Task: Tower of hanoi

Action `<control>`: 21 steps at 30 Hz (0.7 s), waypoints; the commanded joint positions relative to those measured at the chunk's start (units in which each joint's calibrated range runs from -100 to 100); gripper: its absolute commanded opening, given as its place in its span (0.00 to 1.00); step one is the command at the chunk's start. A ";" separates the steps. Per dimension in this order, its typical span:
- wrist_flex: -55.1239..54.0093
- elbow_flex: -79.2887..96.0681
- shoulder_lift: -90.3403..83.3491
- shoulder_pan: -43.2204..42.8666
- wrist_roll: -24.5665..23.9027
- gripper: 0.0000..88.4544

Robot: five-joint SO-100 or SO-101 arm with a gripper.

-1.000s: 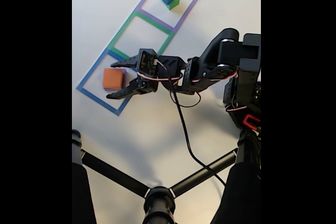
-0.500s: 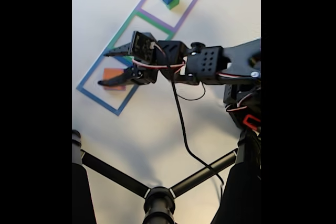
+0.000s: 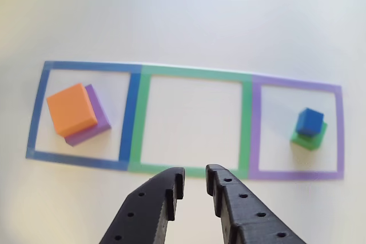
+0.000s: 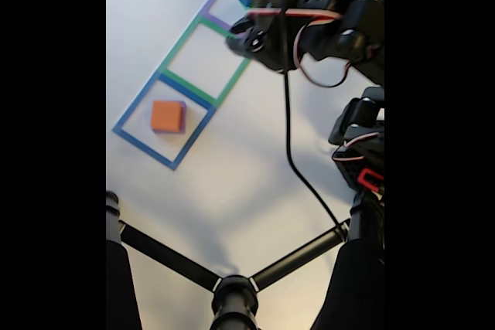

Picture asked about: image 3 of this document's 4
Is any medium green cube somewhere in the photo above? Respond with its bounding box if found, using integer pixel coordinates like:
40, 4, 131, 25
290, 122, 329, 151

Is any large purple cube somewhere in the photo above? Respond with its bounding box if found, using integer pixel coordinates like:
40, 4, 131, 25
64, 83, 112, 147

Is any small blue cube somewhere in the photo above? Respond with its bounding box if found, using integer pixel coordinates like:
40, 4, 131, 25
296, 107, 325, 137

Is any large orange cube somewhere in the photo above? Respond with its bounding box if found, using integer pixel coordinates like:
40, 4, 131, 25
46, 82, 98, 138

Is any purple square tape frame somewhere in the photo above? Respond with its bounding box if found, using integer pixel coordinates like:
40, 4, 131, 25
248, 74, 345, 182

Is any green square tape frame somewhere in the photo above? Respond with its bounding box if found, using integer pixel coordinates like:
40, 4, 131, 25
127, 63, 254, 181

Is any blue square tape frame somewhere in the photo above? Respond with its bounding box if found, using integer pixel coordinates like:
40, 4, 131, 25
25, 60, 143, 171

